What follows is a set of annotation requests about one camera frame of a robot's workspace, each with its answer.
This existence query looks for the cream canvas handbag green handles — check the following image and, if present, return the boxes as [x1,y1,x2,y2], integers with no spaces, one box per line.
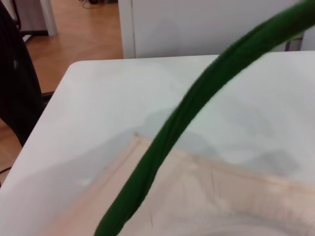
[49,0,315,236]

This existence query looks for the grey cabinet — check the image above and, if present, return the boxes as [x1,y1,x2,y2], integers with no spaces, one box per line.
[14,0,58,37]

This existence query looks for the black chair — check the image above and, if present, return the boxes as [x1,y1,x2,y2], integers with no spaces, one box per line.
[0,0,55,148]

